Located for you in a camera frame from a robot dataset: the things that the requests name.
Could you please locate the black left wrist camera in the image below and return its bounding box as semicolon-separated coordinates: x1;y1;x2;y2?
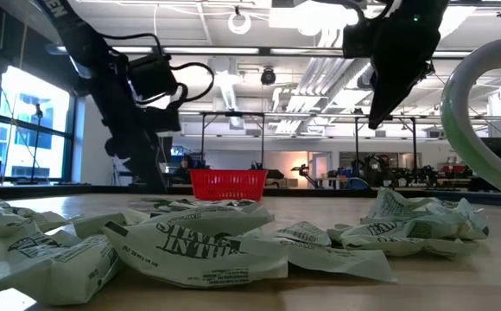
128;54;179;101

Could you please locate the white ribbed ceiling panel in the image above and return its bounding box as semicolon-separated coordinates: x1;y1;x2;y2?
271;25;364;136

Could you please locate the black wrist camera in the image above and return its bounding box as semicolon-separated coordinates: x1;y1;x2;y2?
128;54;179;101
342;19;379;60

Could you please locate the black ceiling camera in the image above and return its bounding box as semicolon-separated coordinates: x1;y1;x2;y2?
259;66;278;87

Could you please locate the black aluminium table frame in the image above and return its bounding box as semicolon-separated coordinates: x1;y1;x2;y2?
0;183;501;209

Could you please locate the black tripod stand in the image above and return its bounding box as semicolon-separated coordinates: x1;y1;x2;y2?
29;102;48;186

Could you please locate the green ceramic cup white handle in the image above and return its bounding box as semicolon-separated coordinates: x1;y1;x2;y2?
440;34;501;204

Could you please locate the cardboard box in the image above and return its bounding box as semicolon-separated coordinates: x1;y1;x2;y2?
271;176;299;189

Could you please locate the large window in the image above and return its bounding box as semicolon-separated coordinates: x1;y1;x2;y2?
0;64;75;183

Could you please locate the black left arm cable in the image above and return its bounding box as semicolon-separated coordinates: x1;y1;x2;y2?
101;32;216;107

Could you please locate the black background frame stand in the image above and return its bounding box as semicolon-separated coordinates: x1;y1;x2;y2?
352;113;420;174
198;110;267;170

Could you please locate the white ceiling ring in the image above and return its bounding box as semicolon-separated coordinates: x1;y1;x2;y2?
226;10;253;36

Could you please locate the red plastic mesh basket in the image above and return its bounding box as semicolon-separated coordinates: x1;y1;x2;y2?
188;168;269;202

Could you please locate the long ceiling light bar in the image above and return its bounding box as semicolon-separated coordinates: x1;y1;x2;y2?
45;42;472;60

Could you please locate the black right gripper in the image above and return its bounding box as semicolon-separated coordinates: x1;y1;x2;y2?
367;23;444;130

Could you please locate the blue round object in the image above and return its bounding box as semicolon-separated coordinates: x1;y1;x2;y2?
346;175;371;191

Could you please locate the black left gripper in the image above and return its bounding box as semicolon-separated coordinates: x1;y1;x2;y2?
98;64;183;194

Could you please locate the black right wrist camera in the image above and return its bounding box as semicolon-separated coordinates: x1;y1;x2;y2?
342;19;379;60

